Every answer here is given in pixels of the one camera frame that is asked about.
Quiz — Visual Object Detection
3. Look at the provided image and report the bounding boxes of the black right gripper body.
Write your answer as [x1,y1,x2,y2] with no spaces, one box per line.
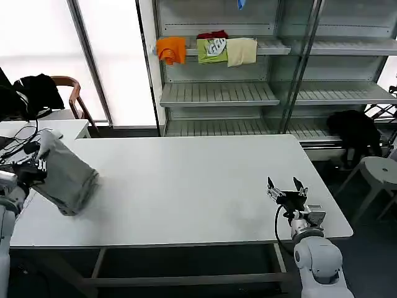
[276,191,307,213]

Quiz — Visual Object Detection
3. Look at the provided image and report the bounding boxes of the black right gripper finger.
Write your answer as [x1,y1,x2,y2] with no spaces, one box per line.
[267,176,285,200]
[292,176,310,197]

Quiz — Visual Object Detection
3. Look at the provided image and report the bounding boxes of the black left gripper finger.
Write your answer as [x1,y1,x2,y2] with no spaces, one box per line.
[12,156,36,166]
[35,151,48,173]

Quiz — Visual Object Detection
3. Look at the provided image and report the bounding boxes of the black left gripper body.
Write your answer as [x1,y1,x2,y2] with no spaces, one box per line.
[11,163,48,189]

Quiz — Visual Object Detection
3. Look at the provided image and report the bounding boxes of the grey printed t-shirt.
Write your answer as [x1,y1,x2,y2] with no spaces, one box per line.
[30,129,100,217]

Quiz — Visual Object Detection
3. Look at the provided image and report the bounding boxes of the small white side desk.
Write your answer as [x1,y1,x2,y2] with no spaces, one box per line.
[0,119,92,147]

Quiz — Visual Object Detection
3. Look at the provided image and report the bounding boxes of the black jacket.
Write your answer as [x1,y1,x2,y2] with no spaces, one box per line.
[12,73,66,121]

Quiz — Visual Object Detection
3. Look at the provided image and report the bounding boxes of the black monitor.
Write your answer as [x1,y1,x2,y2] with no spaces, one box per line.
[0,66,19,122]

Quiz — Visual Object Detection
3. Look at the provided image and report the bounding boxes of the brown wooden chair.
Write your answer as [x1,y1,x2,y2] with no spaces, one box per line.
[49,76,100,133]

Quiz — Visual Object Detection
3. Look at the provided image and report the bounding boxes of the grey round stool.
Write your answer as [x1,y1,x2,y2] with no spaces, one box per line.
[334,156,397,223]

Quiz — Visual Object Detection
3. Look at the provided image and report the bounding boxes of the large white table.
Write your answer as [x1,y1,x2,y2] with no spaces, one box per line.
[8,133,354,294]

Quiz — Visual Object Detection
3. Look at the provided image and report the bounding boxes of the grey metal shelf with cloths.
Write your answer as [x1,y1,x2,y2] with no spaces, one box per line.
[138,0,397,150]

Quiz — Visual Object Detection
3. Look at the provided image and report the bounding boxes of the thin dark pole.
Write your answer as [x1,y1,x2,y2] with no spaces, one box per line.
[135,0,162,137]

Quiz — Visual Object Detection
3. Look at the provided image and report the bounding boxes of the black cables on desk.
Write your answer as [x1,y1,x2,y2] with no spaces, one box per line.
[0,119,43,164]

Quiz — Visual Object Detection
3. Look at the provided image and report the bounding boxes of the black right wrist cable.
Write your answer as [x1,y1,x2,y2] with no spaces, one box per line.
[274,204,296,250]

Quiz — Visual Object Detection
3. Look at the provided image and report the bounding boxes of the grey window frame post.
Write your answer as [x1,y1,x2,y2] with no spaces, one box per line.
[66,0,114,128]

